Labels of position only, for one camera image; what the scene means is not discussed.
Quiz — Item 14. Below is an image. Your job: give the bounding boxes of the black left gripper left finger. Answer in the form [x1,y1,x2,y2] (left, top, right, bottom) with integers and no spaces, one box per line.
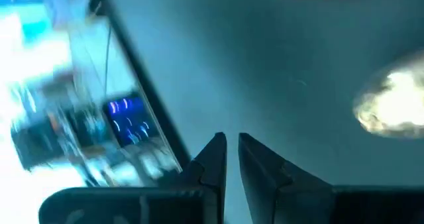
[184,132,228,224]

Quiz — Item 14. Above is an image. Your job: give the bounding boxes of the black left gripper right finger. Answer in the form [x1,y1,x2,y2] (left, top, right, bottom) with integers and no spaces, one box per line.
[238,133,335,224]

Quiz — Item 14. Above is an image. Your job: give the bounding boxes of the gold spoon with green handle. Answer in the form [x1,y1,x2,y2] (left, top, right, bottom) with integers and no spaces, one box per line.
[352,49,424,140]

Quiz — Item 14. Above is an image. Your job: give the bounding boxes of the blue lit screen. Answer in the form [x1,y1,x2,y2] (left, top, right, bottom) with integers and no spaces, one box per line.
[103,92,160,148]

